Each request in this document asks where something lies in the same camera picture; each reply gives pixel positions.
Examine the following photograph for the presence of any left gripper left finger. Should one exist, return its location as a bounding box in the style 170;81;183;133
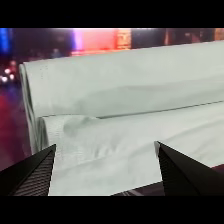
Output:
0;143;57;197

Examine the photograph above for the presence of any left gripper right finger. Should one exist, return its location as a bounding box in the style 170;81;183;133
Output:
153;140;224;197

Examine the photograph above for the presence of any light green shirt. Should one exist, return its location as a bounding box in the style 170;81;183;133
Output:
18;39;224;197

